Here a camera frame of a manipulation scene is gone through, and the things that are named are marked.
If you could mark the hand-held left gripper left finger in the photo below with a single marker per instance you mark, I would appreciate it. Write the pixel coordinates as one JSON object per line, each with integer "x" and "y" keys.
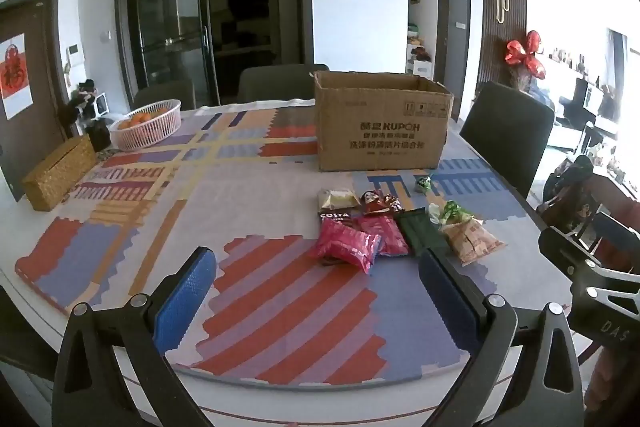
{"x": 185, "y": 292}

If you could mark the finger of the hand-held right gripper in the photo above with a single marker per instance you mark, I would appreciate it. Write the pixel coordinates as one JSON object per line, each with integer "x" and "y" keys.
{"x": 562, "y": 244}

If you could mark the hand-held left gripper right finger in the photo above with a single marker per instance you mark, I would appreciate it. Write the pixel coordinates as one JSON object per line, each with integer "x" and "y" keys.
{"x": 442, "y": 292}

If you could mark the orange biscuit packet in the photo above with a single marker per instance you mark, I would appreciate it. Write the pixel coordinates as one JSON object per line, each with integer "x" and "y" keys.
{"x": 472, "y": 243}

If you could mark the dark green snack packet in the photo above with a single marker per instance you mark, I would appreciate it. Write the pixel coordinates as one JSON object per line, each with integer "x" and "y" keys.
{"x": 417, "y": 232}

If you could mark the puffy pink snack packet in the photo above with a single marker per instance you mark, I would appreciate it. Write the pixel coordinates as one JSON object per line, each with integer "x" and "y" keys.
{"x": 345, "y": 247}

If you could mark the red-brown snack packet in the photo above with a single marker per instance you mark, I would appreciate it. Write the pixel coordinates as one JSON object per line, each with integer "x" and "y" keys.
{"x": 380, "y": 203}

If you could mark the dark coffee packet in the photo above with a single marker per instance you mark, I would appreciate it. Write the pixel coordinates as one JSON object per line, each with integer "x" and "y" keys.
{"x": 335, "y": 216}

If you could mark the brown cardboard box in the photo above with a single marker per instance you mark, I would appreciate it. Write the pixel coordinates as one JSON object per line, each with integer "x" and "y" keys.
{"x": 380, "y": 132}

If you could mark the person's right forearm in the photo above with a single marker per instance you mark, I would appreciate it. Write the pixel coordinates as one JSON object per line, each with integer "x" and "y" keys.
{"x": 612, "y": 387}

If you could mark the pale wrapped candy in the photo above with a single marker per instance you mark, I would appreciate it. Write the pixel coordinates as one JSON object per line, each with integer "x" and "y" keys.
{"x": 435, "y": 213}

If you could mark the flat red snack packet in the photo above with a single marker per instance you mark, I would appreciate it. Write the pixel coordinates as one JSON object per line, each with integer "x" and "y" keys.
{"x": 387, "y": 234}

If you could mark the green candy wrapper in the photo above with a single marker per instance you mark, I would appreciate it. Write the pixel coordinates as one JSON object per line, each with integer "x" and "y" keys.
{"x": 456, "y": 211}

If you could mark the green lollipop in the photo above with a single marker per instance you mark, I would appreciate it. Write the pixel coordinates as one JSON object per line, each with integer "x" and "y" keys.
{"x": 424, "y": 183}

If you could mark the dark green chair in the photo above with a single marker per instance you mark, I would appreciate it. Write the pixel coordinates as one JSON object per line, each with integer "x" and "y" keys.
{"x": 507, "y": 132}

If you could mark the beige snack packet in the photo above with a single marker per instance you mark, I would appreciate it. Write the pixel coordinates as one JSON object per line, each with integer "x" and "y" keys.
{"x": 340, "y": 198}

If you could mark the white plastic basket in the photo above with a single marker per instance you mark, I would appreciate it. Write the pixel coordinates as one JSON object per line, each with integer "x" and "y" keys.
{"x": 150, "y": 134}

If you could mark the woven tissue box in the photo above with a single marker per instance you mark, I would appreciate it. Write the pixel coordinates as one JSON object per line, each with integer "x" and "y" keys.
{"x": 57, "y": 174}

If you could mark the dark jar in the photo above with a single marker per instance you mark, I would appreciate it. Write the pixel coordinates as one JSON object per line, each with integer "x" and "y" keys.
{"x": 99, "y": 136}

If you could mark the pile of oranges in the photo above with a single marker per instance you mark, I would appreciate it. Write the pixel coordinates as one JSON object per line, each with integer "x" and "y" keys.
{"x": 142, "y": 118}

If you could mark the red balloon decoration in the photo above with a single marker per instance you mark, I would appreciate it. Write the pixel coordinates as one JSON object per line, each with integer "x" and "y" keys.
{"x": 525, "y": 54}

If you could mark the grey chair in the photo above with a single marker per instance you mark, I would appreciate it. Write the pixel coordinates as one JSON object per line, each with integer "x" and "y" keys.
{"x": 280, "y": 82}
{"x": 165, "y": 94}

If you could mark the small white appliance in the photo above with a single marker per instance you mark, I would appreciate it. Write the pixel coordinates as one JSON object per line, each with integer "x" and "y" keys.
{"x": 101, "y": 103}

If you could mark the black object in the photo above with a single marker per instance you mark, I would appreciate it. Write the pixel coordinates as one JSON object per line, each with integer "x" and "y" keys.
{"x": 80, "y": 99}

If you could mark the shelf with items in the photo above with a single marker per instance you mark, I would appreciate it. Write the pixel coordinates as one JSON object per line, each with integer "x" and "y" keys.
{"x": 420, "y": 54}

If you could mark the dark framed door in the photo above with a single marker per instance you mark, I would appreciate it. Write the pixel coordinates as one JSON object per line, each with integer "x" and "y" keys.
{"x": 452, "y": 27}

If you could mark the brown door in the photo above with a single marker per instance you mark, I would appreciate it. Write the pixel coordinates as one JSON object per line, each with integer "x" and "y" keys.
{"x": 42, "y": 57}

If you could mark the glass sliding doors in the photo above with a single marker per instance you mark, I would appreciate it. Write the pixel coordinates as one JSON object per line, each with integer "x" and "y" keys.
{"x": 175, "y": 7}

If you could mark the dark slatted wall panel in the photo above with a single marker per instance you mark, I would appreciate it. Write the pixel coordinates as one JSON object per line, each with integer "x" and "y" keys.
{"x": 517, "y": 7}

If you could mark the wall intercom panel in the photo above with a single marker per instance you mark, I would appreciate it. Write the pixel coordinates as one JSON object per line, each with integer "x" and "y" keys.
{"x": 73, "y": 51}

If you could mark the red and white wall poster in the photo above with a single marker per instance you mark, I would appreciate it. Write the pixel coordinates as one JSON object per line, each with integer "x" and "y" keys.
{"x": 15, "y": 77}

